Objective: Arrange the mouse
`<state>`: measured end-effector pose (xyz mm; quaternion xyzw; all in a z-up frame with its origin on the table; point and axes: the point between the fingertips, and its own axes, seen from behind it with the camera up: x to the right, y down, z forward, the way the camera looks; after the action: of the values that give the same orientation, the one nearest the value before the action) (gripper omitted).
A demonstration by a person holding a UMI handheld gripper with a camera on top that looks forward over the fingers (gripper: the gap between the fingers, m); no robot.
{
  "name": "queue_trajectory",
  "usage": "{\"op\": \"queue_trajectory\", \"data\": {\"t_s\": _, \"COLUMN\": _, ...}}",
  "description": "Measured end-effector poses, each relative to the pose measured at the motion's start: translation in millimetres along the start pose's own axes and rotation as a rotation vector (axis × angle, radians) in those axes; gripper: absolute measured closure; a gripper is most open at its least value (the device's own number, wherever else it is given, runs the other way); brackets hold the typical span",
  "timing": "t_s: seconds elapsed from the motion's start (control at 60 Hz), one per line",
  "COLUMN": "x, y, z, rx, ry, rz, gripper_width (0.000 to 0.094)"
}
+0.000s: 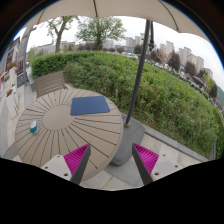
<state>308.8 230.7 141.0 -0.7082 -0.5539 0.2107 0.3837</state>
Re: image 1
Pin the green hedge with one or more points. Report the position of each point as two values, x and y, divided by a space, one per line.
164 102

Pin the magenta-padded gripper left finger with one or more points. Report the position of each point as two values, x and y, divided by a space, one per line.
70 167

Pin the wooden slat chair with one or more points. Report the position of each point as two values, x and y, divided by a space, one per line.
49 83

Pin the blue mouse pad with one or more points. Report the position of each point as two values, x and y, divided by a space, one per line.
89 105

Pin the dark umbrella pole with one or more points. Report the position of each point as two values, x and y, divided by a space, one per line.
139 73

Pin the grey umbrella base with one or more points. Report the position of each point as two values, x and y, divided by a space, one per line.
133 134

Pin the round wooden slat table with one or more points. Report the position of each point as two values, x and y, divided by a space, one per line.
59 132

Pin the white and teal mouse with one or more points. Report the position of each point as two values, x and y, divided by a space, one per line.
34 127

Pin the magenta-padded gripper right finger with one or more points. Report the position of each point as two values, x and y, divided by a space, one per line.
152 166

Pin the beige patio umbrella canopy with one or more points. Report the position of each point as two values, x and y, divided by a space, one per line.
155 10

